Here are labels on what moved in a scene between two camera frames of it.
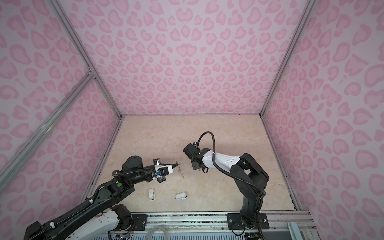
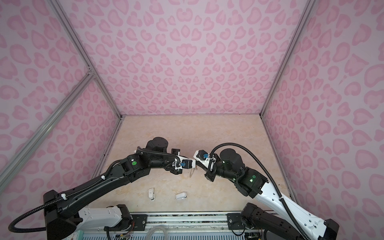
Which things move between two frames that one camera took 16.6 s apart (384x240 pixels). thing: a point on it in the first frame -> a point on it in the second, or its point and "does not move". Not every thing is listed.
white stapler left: x=151 y=195 does not move
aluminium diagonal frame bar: x=14 y=167 does not move
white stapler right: x=181 y=196 does not move
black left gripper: x=157 y=162 -> x=176 y=151
